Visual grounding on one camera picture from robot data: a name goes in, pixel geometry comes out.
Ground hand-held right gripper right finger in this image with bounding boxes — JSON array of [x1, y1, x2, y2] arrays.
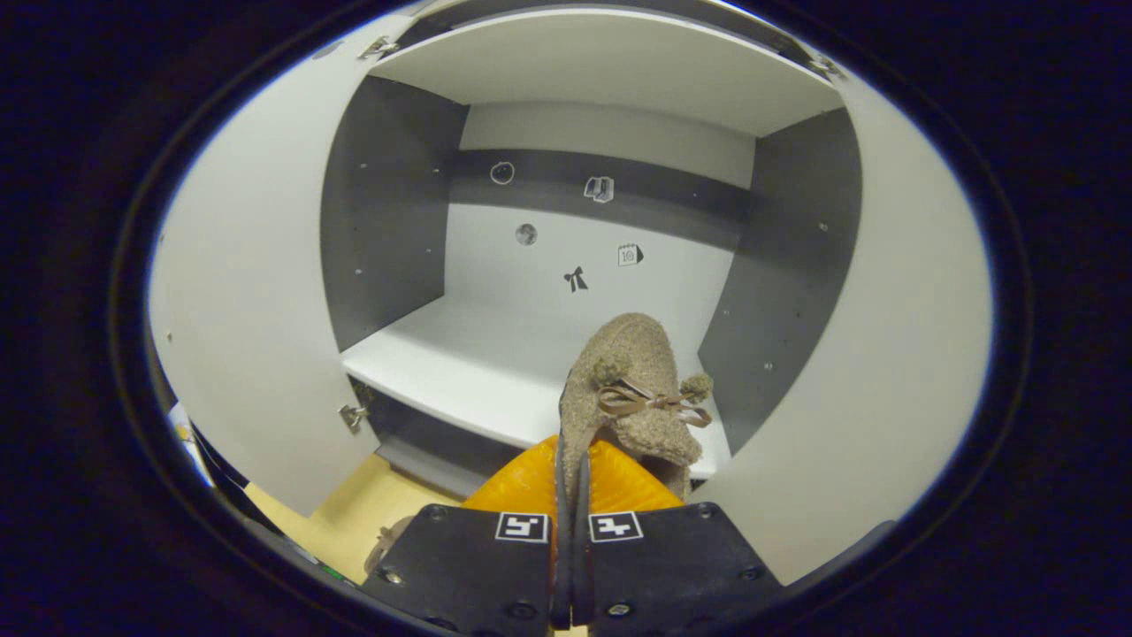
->
[[570, 438, 784, 636]]

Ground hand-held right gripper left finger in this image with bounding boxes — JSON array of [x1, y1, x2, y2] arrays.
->
[[361, 434, 567, 633]]

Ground brown fuzzy shoe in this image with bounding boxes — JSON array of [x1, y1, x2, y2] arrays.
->
[[559, 311, 715, 514]]

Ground white shoe cabinet door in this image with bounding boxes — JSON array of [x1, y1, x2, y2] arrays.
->
[[690, 66, 993, 587], [149, 13, 417, 518]]

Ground white shoe cabinet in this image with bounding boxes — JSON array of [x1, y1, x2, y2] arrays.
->
[[318, 0, 863, 501]]

